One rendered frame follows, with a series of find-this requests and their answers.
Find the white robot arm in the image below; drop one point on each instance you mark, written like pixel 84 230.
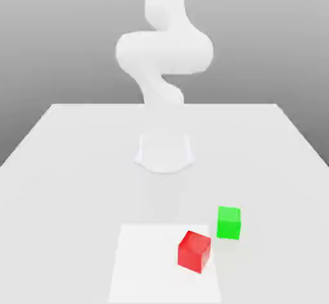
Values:
pixel 164 52

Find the small green cube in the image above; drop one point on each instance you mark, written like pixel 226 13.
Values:
pixel 228 223

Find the small red cube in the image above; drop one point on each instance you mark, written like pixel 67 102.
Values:
pixel 192 252

